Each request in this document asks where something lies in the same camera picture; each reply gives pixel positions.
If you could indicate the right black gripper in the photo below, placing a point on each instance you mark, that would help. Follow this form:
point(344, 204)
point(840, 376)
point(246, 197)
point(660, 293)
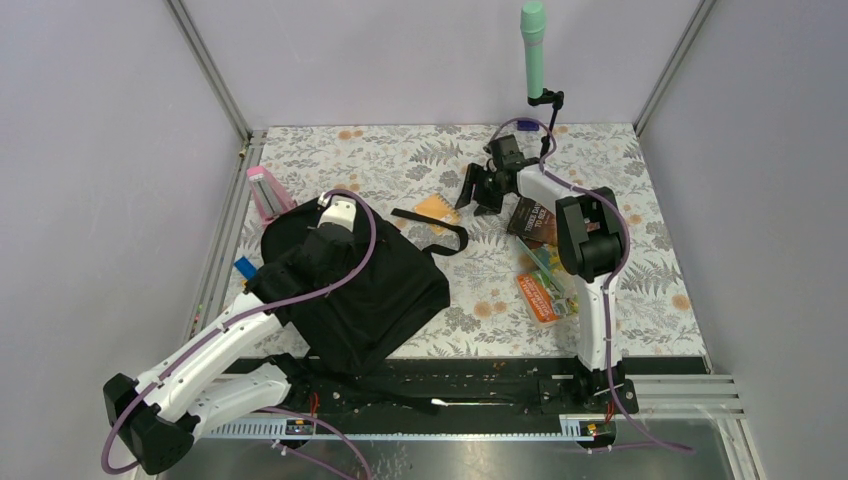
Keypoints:
point(475, 176)

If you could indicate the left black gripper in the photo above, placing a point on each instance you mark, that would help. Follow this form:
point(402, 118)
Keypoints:
point(341, 270)

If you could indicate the orange spiral notebook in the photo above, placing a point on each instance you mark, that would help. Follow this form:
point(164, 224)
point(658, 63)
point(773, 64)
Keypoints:
point(437, 207)

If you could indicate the black fabric student bag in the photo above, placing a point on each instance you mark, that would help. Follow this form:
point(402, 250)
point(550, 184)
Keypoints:
point(355, 328)

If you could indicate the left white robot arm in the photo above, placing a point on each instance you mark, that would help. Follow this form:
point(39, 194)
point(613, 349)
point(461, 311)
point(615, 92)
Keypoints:
point(158, 416)

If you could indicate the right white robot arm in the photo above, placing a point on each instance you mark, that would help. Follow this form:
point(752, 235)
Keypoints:
point(592, 245)

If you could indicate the dark cover book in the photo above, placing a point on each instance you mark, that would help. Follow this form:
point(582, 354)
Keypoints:
point(532, 221)

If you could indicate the small blue box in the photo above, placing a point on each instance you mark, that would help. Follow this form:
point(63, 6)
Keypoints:
point(525, 125)

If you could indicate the pink metronome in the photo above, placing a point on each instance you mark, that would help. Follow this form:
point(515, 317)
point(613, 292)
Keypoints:
point(269, 196)

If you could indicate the colourful toy block train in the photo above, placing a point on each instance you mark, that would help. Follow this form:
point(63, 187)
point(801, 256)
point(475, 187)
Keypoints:
point(245, 268)

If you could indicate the yellow green children book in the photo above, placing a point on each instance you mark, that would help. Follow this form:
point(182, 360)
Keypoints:
point(546, 259)

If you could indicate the black microphone tripod stand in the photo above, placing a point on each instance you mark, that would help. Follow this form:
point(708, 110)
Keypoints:
point(556, 100)

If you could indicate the floral table mat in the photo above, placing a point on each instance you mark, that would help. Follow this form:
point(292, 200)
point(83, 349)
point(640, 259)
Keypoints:
point(394, 167)

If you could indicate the orange cover booklet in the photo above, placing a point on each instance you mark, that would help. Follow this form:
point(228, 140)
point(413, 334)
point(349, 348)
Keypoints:
point(544, 303)

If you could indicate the green microphone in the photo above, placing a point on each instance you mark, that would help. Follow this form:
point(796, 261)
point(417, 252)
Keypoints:
point(533, 22)

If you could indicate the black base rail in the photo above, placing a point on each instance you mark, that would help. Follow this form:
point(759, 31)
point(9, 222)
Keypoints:
point(451, 396)

